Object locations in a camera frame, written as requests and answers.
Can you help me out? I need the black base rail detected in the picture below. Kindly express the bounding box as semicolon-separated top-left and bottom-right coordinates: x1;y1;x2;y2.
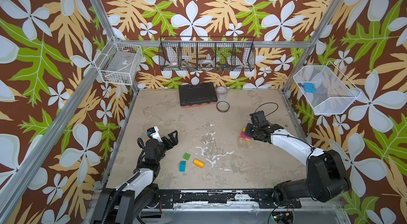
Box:
131;188;302;209

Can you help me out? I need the white wire basket right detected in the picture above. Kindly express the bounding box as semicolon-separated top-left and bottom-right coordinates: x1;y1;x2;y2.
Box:
294;62;362;115

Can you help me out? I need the white tape roll in basket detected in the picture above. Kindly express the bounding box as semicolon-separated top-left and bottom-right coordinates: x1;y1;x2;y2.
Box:
200;59;215;70

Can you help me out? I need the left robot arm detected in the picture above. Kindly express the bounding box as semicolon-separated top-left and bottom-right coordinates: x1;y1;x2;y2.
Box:
90;127;179;224

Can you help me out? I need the teal wood block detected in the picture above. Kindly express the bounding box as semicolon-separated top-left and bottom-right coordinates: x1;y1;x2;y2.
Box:
179;161;186;172

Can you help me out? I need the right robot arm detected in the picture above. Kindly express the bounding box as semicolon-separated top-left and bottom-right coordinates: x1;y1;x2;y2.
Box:
245;111;351;206

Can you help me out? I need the magenta wood block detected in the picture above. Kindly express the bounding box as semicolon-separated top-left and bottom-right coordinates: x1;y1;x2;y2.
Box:
240;131;252;141

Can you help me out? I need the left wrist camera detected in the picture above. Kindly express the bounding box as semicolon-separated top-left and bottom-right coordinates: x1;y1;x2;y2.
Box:
147;126;163;142

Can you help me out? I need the black tool case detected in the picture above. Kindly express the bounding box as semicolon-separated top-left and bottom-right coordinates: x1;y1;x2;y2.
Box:
178;82;218;107

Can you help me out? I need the white wire basket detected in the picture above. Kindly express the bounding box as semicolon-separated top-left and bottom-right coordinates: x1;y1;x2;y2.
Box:
95;37;143;86
294;62;362;115

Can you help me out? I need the blue object in basket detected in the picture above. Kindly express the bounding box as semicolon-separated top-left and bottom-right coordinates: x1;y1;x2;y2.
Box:
302;83;316;94

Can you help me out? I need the green cube block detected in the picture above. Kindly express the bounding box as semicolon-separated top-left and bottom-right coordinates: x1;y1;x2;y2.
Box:
183;153;191;160

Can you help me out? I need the brown tape roll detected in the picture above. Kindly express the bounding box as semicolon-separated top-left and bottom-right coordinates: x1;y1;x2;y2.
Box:
216;101;230;113

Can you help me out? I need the black wire basket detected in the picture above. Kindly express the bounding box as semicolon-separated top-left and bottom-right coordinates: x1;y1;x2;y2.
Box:
158;36;256;71

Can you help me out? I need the orange cylinder block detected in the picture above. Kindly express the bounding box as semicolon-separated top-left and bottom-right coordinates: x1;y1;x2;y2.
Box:
193;159;205;168

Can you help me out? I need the white wire basket left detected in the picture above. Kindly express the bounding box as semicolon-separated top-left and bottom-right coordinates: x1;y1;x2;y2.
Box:
95;37;143;86

